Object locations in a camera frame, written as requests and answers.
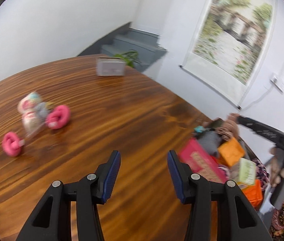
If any white wall socket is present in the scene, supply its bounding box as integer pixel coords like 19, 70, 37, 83
270, 74, 284, 93

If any pink foam curler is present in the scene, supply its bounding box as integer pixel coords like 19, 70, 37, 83
46, 105, 71, 130
2, 132, 25, 157

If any grey staircase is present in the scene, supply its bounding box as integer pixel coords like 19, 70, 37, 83
79, 22, 167, 72

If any grey yellow sock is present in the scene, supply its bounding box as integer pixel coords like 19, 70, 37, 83
35, 102, 53, 120

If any white power cable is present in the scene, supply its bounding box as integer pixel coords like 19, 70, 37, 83
240, 84, 277, 111

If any green white carton box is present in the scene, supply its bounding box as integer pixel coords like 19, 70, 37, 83
237, 158, 256, 186

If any grey tin box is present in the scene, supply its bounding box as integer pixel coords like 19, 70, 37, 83
96, 57, 126, 76

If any brown stocking bundle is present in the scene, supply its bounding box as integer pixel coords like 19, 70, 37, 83
215, 113, 239, 141

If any dark orange toy cube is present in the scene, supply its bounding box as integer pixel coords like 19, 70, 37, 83
242, 179, 263, 209

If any green shopping bag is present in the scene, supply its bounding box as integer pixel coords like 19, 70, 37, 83
113, 50, 141, 68

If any light orange toy cube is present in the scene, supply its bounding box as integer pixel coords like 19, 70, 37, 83
217, 137, 245, 167

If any teal binder clip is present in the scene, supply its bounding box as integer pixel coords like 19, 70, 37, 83
194, 126, 205, 133

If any pink rimmed storage box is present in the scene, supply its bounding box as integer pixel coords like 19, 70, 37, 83
178, 117, 265, 211

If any grey knit pouch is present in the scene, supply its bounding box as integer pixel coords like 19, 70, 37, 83
198, 131, 222, 158

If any landscape scroll painting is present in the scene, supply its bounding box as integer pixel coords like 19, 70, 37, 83
182, 0, 276, 106

